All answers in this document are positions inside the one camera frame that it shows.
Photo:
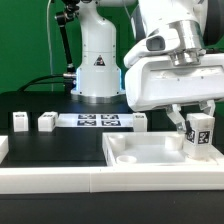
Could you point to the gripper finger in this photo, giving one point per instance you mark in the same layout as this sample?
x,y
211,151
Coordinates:
x,y
173,112
208,107

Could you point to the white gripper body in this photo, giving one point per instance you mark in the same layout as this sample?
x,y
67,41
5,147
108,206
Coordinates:
x,y
154,82

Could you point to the white square table top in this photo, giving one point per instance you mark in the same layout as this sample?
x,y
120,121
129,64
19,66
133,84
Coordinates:
x,y
152,149

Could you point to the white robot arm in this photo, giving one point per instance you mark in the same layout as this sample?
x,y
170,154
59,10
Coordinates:
x,y
184,30

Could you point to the white marker tag sheet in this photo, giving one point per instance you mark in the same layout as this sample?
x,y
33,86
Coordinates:
x,y
94,120

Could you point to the white U-shaped obstacle fence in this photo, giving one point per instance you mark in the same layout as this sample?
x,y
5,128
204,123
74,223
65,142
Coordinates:
x,y
107,178

